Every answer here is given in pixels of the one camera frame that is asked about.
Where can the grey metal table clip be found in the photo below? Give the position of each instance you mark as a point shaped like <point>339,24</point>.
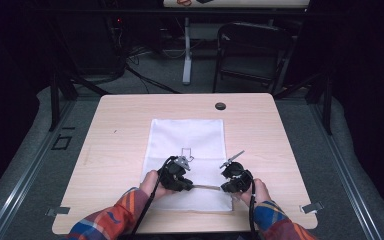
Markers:
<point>58,210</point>
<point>311,207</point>

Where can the white mesh cloth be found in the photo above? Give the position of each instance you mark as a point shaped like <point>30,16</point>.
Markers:
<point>186,136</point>

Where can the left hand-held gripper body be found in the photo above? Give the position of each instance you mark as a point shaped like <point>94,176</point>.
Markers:
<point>173,175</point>

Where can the black metal stand post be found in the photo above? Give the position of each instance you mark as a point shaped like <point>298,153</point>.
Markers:
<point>328,106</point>
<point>54,103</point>

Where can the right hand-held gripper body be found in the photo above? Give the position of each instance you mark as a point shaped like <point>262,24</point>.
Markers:
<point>236,176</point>

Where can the person's right hand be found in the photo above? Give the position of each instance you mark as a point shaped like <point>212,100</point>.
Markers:
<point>258,193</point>

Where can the dark equipment with red light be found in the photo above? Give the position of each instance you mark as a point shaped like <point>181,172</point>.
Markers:
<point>93,43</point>

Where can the white metal table leg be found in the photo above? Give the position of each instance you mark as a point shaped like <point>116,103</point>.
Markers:
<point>187,60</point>

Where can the dark round table grommet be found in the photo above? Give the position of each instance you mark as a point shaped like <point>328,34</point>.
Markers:
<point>220,106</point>

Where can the person's left hand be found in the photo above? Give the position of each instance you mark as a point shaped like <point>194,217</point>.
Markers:
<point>150,185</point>

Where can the black folding chair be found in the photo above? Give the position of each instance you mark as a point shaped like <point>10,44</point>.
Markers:
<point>253,50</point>

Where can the aluminium floor rail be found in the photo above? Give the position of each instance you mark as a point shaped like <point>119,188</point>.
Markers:
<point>23,173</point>
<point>343,173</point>

